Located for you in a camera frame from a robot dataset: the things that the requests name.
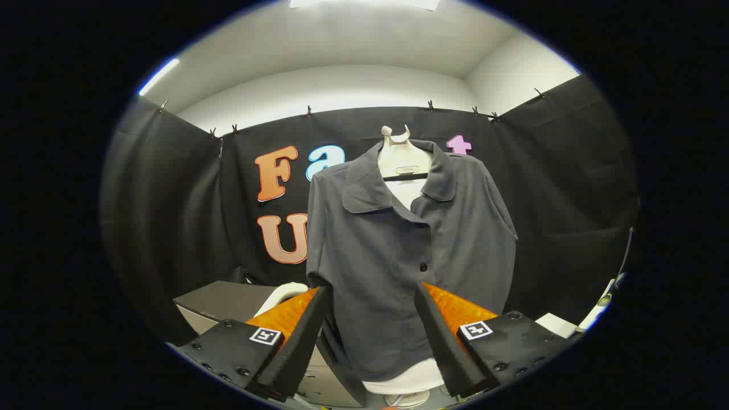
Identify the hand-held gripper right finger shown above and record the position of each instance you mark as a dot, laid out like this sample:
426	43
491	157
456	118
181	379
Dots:
444	341

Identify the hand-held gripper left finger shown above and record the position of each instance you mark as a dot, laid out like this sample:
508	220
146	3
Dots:
302	347

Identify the white garment steamer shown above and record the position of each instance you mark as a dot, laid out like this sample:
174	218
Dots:
279	295

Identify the grey button shirt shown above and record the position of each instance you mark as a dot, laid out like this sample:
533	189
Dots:
370	250

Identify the grey drawer cabinet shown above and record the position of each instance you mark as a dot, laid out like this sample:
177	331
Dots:
222	302

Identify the white topped cabinet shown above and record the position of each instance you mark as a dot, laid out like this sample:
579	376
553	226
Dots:
558	326

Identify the cluttered white desk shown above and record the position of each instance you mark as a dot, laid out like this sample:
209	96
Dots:
598	307

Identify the black backdrop cloth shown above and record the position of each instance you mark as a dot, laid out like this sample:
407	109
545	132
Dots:
541	199

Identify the white mannequin torso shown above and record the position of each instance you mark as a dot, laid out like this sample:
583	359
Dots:
401	159

